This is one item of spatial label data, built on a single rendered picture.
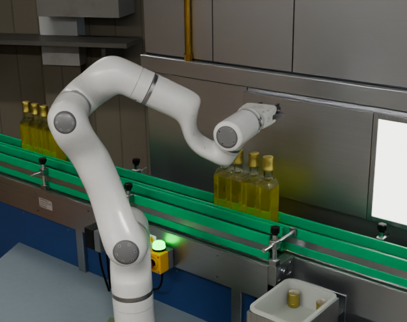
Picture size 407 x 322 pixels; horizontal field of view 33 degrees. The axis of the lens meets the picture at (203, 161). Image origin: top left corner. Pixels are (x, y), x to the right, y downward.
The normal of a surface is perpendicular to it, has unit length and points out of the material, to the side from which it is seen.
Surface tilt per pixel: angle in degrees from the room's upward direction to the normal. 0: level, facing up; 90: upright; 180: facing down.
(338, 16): 90
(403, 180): 90
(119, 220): 59
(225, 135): 90
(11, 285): 0
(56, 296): 0
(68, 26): 90
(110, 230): 65
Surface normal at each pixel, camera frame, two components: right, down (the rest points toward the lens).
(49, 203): -0.62, 0.26
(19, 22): -0.25, 0.32
